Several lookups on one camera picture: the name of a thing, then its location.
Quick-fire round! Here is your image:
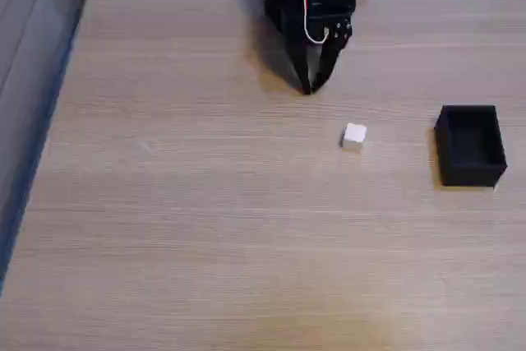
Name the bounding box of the white block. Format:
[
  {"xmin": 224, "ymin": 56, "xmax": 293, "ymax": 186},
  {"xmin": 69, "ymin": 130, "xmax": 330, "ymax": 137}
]
[{"xmin": 340, "ymin": 122, "xmax": 368, "ymax": 153}]

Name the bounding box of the black open box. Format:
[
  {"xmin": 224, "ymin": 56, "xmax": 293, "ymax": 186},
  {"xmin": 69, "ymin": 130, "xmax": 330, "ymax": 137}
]
[{"xmin": 433, "ymin": 104, "xmax": 509, "ymax": 187}]

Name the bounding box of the white and red gripper cable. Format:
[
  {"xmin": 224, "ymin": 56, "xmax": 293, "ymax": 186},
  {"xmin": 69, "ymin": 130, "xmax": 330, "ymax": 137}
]
[{"xmin": 302, "ymin": 0, "xmax": 335, "ymax": 46}]

